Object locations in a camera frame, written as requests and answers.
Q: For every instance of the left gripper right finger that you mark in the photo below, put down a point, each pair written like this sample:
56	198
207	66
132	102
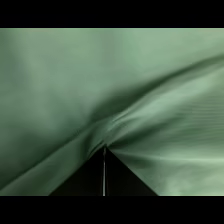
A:
123	181

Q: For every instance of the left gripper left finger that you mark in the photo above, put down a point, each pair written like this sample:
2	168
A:
85	181

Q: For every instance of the green shirt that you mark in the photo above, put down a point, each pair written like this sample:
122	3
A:
100	86

